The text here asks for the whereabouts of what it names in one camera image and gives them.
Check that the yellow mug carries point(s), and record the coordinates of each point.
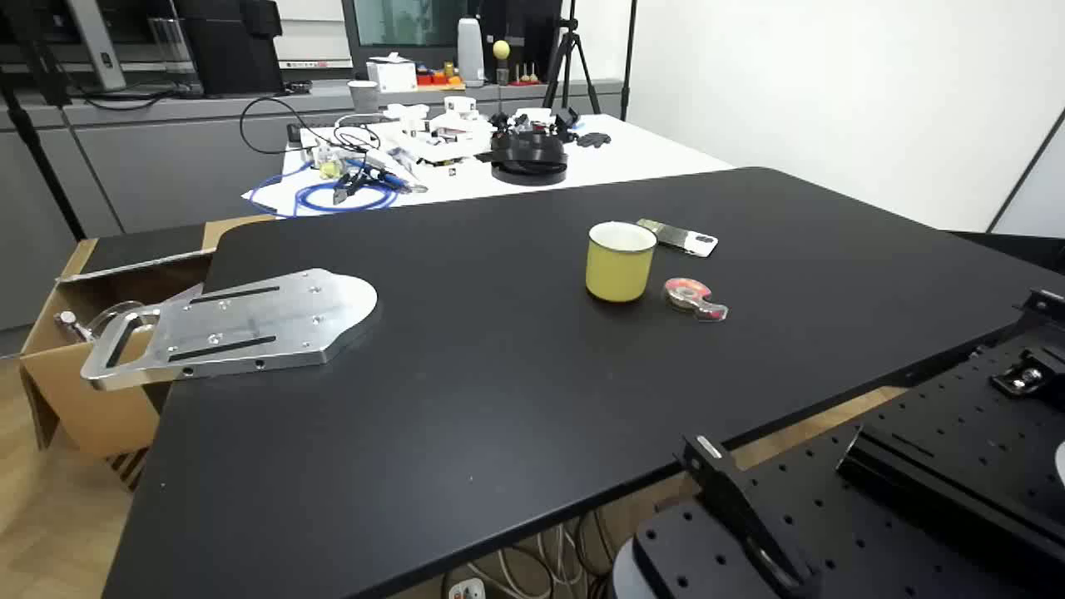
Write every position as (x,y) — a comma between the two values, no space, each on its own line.
(622,273)

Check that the round black headset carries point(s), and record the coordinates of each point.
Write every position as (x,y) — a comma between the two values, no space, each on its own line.
(532,158)

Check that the pink tape roll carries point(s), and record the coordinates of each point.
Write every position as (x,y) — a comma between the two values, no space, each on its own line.
(689,292)

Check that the smartphone with forest print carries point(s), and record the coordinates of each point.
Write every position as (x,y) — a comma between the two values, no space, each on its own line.
(685,237)

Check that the white side table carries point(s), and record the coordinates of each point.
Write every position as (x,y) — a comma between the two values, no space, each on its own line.
(627,162)

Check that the black hand controllers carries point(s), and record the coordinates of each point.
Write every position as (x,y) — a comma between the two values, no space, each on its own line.
(594,137)

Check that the white electronics pile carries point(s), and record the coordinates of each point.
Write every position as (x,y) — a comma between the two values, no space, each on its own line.
(436,133)

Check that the yellow ball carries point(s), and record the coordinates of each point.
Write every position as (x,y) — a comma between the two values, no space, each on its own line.
(502,50)

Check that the black tripod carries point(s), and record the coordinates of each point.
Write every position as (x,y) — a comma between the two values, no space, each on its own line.
(571,50)
(37,154)

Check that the black vertical pole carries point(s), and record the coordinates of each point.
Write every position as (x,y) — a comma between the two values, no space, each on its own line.
(630,56)

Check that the small white box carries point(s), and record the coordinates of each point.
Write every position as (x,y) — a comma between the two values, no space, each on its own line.
(392,76)

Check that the silver metal plate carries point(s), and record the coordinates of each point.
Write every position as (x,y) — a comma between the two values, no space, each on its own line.
(254,322)

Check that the black clamp lever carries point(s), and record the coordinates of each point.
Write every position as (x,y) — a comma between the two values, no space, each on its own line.
(734,499)

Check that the white power strip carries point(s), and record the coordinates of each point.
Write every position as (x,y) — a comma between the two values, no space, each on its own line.
(466,588)

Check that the dark window pane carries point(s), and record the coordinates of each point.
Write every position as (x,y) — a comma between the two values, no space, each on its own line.
(410,20)

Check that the grey cabinet counter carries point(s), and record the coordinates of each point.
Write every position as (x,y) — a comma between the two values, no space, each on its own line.
(169,167)

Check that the black computer case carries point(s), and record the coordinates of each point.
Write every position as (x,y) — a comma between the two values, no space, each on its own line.
(236,37)

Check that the black optical breadboard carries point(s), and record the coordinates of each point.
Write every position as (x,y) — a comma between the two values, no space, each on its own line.
(888,543)

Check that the brown cardboard box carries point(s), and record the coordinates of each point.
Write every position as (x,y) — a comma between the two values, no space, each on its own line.
(87,418)

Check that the silver monitor stand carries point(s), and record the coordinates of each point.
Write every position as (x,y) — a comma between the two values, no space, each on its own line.
(98,44)

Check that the thin black slanted rod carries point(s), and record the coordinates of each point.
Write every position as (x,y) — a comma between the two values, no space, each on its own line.
(1025,167)

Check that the black corner clamp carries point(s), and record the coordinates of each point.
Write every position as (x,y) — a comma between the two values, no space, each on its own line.
(1048,304)

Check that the black rail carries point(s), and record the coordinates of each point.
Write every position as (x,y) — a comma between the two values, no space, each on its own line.
(944,476)

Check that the black mounting bracket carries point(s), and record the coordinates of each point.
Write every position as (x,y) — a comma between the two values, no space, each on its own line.
(1025,376)

